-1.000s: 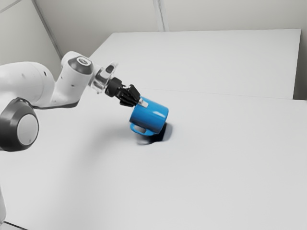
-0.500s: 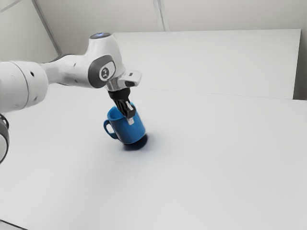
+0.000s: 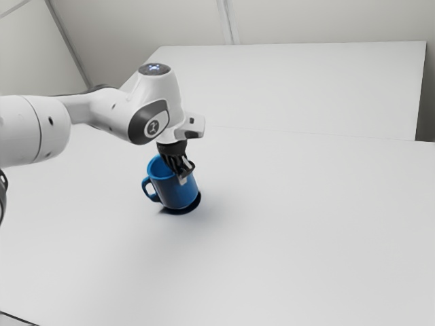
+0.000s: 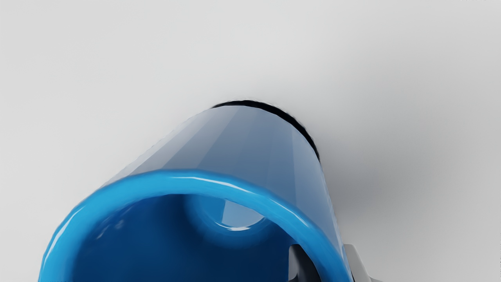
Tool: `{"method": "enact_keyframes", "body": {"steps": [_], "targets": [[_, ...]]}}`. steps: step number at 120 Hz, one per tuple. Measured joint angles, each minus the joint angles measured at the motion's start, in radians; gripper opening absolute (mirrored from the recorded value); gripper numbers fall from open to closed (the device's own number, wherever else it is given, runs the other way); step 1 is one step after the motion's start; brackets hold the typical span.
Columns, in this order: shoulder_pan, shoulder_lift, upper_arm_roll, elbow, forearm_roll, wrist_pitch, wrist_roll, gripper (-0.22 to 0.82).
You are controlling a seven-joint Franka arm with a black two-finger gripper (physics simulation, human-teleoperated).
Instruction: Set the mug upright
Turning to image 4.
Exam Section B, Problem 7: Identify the blue faceted mug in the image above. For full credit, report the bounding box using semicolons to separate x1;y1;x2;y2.
38;100;355;282

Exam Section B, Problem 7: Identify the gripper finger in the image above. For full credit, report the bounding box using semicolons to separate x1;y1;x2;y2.
288;244;383;282

